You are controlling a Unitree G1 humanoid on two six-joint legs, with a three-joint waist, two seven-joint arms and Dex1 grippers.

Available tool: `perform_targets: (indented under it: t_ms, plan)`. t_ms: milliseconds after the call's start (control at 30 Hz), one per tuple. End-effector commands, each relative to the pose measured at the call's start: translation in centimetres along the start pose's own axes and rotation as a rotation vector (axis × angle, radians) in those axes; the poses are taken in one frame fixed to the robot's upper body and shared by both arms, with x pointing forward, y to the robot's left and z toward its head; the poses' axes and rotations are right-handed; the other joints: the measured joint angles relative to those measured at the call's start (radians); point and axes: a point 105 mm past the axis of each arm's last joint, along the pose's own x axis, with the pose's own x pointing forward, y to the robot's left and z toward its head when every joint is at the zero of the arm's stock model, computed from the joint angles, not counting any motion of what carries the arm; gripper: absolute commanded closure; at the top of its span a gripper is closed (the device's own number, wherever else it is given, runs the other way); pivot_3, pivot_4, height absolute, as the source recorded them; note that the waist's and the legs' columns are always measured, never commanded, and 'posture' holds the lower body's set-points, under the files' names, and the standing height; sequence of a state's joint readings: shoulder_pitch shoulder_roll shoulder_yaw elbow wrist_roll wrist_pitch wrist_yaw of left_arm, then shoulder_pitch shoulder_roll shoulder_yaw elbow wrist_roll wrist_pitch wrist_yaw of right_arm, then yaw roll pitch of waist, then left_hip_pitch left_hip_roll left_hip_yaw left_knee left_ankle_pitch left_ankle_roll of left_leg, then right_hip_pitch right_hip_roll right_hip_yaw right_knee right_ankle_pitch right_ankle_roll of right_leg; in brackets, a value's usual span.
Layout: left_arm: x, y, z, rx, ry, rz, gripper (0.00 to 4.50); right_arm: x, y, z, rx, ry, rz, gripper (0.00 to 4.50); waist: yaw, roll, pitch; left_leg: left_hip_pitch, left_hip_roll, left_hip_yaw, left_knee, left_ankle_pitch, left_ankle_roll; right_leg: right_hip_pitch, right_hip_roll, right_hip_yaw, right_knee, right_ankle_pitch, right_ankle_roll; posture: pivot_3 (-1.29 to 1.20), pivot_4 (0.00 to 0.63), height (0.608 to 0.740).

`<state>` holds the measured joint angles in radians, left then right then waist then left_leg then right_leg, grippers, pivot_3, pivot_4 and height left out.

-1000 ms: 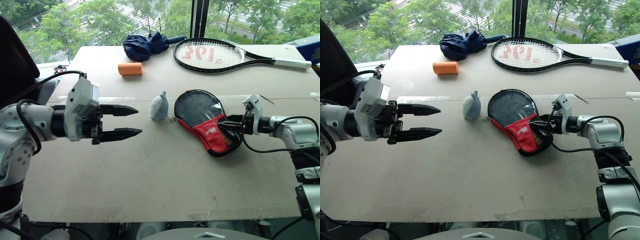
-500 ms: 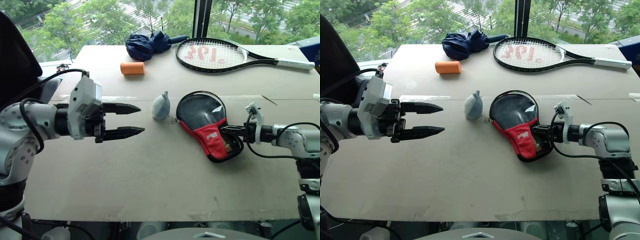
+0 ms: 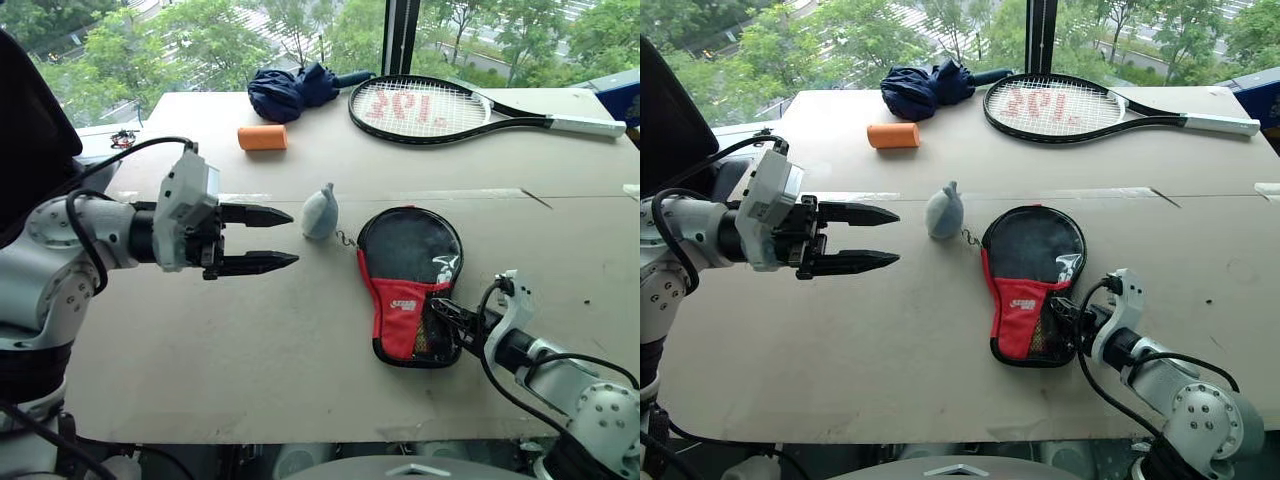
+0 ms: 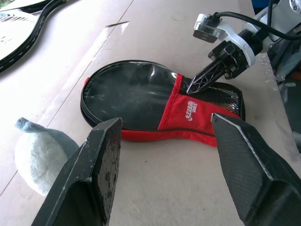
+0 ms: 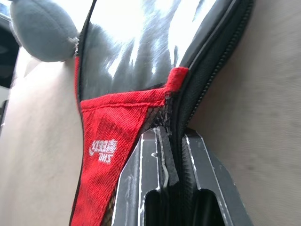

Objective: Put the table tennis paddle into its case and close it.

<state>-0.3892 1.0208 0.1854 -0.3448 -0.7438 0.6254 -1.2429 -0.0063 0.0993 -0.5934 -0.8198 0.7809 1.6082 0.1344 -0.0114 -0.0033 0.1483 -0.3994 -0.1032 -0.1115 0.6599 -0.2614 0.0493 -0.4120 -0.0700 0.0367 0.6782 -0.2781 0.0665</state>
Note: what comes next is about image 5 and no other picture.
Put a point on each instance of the grey plush toy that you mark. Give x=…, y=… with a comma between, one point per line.
x=42, y=33

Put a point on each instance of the red and black paddle case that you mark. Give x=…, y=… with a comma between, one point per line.
x=143, y=77

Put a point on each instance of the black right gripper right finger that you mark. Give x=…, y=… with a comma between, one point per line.
x=211, y=169

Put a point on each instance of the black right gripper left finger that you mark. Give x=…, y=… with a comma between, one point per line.
x=135, y=179

